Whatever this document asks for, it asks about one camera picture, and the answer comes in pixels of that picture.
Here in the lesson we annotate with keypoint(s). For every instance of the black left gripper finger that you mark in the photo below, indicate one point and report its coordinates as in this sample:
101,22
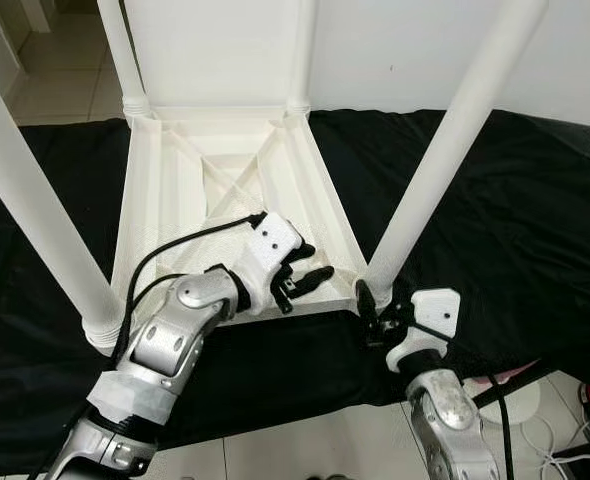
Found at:
301,255
312,281

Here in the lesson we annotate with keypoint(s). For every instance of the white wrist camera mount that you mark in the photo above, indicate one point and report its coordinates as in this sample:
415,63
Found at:
270,245
435,310

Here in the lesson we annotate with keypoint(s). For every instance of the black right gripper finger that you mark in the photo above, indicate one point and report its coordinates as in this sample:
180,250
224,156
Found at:
368,312

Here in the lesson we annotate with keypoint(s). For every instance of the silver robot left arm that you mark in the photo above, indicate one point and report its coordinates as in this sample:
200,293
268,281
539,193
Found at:
170,335

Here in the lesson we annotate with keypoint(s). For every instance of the white plastic children table top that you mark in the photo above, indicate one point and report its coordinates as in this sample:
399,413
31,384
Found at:
165,180

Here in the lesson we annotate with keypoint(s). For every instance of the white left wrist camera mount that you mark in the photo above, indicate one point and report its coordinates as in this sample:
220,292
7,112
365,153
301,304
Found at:
270,245

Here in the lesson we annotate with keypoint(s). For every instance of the pink flat board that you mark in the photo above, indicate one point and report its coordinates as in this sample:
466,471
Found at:
513,375

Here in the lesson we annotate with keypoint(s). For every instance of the white round stand base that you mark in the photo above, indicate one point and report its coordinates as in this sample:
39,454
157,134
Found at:
520,408

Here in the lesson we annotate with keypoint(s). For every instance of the black tablecloth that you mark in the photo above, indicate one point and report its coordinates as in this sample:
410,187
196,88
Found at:
535,220

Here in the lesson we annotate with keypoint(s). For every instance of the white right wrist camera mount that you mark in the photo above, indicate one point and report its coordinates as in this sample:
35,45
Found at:
435,310

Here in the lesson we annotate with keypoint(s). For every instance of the white plastic table leg tube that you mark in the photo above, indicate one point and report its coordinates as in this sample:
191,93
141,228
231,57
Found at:
122,55
300,60
455,140
35,210

